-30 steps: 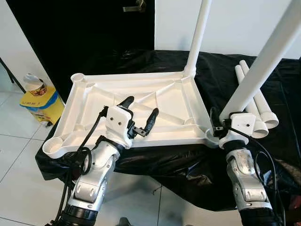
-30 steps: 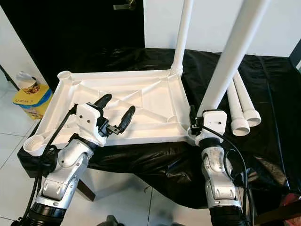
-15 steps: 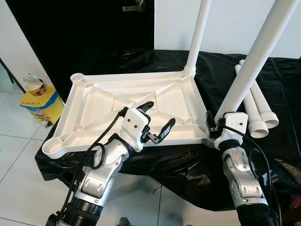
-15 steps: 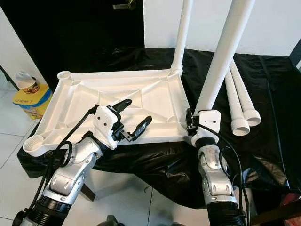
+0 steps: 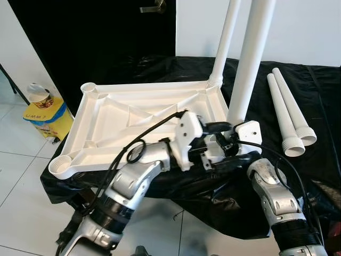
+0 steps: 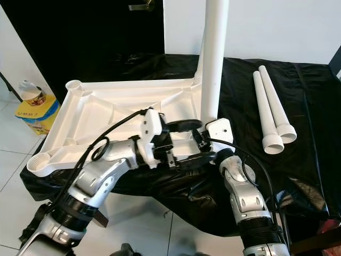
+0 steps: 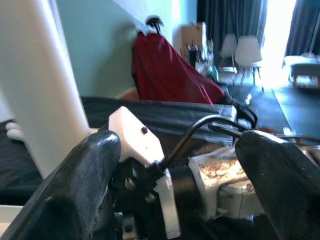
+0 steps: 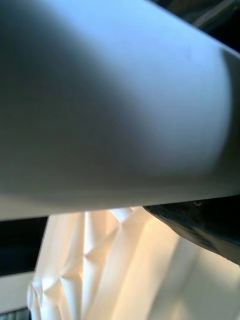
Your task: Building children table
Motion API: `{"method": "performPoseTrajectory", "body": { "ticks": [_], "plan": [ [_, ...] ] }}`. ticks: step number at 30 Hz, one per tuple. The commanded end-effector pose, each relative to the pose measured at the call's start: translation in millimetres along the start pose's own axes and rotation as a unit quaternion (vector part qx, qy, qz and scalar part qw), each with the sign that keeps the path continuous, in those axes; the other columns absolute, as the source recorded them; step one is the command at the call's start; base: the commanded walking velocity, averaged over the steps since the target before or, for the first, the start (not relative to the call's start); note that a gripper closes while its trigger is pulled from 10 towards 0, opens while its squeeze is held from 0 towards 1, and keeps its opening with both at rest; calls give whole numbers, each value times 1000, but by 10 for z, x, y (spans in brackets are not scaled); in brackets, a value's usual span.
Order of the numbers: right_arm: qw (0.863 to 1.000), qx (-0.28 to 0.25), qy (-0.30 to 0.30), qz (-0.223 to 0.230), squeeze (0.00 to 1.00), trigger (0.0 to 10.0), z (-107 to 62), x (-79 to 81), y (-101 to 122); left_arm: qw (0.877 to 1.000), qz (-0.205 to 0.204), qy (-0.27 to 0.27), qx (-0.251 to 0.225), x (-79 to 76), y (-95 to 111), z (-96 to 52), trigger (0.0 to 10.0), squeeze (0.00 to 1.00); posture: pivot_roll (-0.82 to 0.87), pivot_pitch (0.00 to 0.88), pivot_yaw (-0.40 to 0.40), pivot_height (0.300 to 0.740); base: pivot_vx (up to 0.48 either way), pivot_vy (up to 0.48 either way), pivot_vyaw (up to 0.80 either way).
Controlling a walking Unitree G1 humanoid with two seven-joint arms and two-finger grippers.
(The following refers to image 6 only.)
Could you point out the thin black rod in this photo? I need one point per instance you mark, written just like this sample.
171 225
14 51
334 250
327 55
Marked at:
10 87

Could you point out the instant noodle cup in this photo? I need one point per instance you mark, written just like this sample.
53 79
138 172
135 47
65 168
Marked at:
32 92

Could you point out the yellow blue cardboard box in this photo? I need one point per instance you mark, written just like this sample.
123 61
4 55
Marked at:
38 118

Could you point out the black plastic table cover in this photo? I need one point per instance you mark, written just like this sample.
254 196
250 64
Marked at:
317 160

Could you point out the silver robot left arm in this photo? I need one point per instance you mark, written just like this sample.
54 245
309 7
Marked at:
101 181

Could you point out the dark grey robot foot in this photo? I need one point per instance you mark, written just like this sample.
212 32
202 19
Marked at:
202 254
129 250

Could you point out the dark grey robot right foot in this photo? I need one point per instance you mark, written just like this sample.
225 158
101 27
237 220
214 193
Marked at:
202 254

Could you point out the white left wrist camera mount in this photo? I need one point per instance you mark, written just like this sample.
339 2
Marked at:
150 128

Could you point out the dark grey robot left foot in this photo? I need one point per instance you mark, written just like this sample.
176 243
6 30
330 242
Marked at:
129 250

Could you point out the white plastic table top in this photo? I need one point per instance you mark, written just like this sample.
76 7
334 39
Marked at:
90 117

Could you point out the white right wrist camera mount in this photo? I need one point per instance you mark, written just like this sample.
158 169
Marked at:
221 130

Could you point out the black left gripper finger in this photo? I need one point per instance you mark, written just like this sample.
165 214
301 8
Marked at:
184 126
197 161

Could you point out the black door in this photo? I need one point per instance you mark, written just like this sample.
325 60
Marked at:
80 42

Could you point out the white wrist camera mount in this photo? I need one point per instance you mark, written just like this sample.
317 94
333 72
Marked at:
150 128
221 130

